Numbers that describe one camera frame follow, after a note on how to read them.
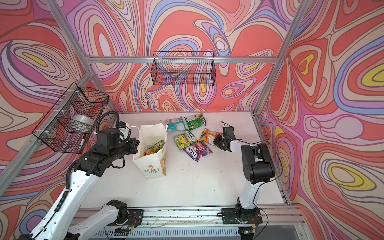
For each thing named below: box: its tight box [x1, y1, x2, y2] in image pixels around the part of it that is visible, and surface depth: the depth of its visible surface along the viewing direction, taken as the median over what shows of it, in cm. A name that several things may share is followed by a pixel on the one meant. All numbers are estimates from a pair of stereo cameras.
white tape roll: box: [70, 114, 95, 133], surface depth 73 cm
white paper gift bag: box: [132, 123, 168, 179], surface depth 80 cm
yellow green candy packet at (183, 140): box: [173, 130, 198, 153], surface depth 101 cm
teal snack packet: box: [166, 116, 186, 132], surface depth 113 cm
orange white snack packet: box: [199, 128, 223, 147], surface depth 103 cm
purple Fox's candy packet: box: [182, 140, 213, 162], surface depth 96 cm
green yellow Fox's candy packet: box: [144, 139, 165, 156], surface depth 93 cm
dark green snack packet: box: [184, 113, 207, 131], surface depth 112 cm
